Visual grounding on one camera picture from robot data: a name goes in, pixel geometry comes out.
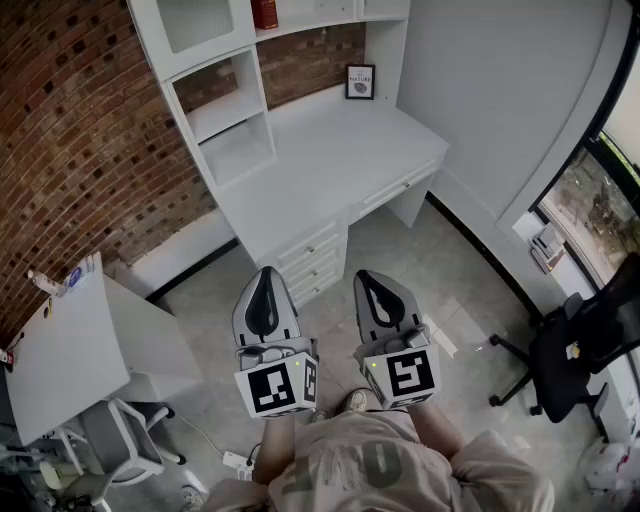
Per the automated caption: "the grey and white chair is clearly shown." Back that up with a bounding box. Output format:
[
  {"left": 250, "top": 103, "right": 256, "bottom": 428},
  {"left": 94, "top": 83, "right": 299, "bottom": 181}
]
[{"left": 58, "top": 397, "right": 187, "bottom": 512}]

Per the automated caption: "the black framed picture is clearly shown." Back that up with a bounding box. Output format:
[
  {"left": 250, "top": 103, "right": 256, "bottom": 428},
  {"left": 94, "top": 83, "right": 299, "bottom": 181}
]
[{"left": 344, "top": 63, "right": 377, "bottom": 101}]

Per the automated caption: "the person's beige shirt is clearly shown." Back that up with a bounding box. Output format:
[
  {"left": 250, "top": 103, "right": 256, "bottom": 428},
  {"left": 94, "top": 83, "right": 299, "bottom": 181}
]
[{"left": 202, "top": 407, "right": 556, "bottom": 512}]

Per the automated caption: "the person's right forearm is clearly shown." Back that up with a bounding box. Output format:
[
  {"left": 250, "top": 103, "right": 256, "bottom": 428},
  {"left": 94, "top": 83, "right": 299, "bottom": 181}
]
[{"left": 407, "top": 399, "right": 470, "bottom": 462}]

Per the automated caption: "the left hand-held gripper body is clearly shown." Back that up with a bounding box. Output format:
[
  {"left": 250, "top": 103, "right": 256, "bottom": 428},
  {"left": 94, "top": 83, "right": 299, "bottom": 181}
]
[{"left": 233, "top": 337, "right": 320, "bottom": 420}]

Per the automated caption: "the white desk with shelves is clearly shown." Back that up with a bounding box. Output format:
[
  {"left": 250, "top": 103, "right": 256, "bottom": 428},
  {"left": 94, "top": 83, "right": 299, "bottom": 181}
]
[{"left": 127, "top": 0, "right": 412, "bottom": 194}]

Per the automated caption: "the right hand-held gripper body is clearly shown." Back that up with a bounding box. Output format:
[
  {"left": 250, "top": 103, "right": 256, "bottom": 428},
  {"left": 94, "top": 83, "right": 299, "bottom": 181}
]
[{"left": 353, "top": 324, "right": 441, "bottom": 410}]

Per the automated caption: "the plain white side table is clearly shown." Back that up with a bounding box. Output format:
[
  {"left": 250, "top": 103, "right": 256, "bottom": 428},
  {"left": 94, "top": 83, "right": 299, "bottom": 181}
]
[{"left": 3, "top": 251, "right": 205, "bottom": 447}]

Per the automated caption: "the large glass window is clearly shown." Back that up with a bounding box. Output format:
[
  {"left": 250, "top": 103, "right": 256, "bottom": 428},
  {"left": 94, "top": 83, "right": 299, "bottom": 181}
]
[{"left": 535, "top": 128, "right": 640, "bottom": 289}]

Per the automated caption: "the person's left forearm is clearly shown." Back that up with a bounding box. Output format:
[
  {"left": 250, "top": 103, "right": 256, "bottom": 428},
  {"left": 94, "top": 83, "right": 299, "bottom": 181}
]
[{"left": 253, "top": 413, "right": 297, "bottom": 495}]

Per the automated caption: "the white power strip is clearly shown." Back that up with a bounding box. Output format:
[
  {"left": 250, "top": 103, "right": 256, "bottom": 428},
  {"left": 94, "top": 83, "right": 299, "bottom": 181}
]
[{"left": 221, "top": 450, "right": 257, "bottom": 482}]

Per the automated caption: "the white plastic bag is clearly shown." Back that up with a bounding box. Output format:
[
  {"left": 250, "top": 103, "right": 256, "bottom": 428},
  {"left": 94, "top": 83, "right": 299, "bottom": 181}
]
[{"left": 578, "top": 438, "right": 640, "bottom": 497}]

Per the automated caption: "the small white desk drawer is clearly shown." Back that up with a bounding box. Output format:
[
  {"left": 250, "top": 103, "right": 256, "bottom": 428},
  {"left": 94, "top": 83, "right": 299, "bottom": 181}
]
[
  {"left": 291, "top": 269, "right": 347, "bottom": 308},
  {"left": 276, "top": 222, "right": 342, "bottom": 269},
  {"left": 283, "top": 245, "right": 346, "bottom": 291}
]

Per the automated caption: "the white floor cable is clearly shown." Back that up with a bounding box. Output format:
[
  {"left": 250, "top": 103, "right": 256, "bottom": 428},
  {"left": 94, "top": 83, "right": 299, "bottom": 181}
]
[{"left": 172, "top": 412, "right": 227, "bottom": 457}]

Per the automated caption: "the clear pack with blue label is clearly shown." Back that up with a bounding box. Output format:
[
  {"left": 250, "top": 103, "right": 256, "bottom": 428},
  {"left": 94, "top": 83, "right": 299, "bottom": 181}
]
[{"left": 61, "top": 253, "right": 97, "bottom": 297}]

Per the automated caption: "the red book with gold print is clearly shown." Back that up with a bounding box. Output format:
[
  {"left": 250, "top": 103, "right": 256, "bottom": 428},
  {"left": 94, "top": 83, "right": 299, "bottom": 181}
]
[{"left": 249, "top": 0, "right": 280, "bottom": 30}]

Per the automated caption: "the white wooden desk with drawers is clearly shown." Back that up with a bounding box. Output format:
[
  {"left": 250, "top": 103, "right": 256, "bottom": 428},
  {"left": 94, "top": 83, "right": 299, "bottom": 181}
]
[{"left": 212, "top": 84, "right": 451, "bottom": 309}]

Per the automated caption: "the wide white desk drawer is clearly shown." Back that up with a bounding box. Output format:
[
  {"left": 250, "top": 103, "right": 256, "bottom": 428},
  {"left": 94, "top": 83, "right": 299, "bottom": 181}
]
[{"left": 359, "top": 161, "right": 439, "bottom": 210}]

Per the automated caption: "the black office chair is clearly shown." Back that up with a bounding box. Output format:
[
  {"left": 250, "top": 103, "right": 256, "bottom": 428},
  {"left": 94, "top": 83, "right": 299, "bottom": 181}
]
[{"left": 488, "top": 252, "right": 640, "bottom": 444}]

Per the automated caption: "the white plastic bottle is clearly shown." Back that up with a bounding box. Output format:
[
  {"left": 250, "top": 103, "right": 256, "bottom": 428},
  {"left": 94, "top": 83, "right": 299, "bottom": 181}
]
[{"left": 27, "top": 269, "right": 64, "bottom": 295}]

